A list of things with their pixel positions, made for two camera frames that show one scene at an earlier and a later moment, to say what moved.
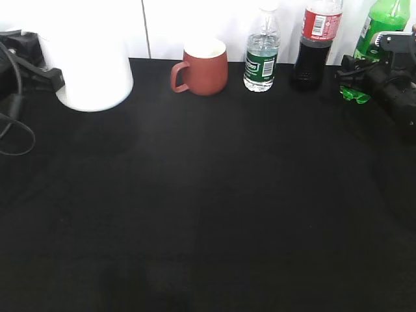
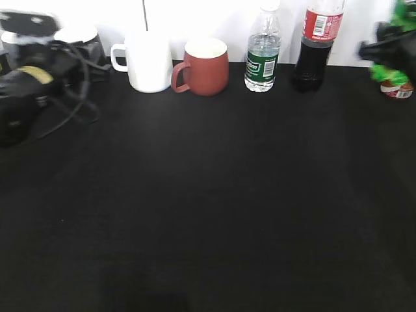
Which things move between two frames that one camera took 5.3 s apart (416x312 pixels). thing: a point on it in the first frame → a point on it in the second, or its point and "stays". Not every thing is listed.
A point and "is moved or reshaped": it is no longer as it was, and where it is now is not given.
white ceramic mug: x=91 y=46 → x=149 y=56
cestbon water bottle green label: x=262 y=51 stays
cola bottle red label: x=322 y=24 stays
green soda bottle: x=382 y=17 is moved or reshaped
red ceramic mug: x=203 y=58 stays
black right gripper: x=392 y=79 → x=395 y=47
